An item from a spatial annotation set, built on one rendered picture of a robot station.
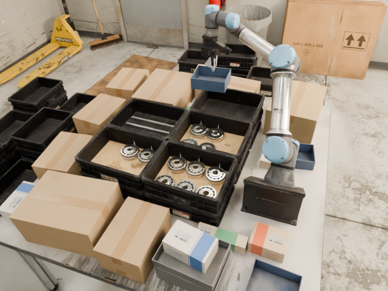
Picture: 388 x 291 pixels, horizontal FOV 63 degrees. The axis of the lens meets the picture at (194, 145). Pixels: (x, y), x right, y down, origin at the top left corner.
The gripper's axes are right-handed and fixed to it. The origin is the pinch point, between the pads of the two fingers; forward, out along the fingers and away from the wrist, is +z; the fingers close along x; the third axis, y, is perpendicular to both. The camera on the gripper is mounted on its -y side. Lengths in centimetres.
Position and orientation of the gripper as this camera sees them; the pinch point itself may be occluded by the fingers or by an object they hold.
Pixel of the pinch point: (214, 69)
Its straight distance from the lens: 193.0
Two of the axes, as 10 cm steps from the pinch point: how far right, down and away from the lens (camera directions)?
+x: -3.5, 5.7, -7.4
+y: -9.4, -2.0, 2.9
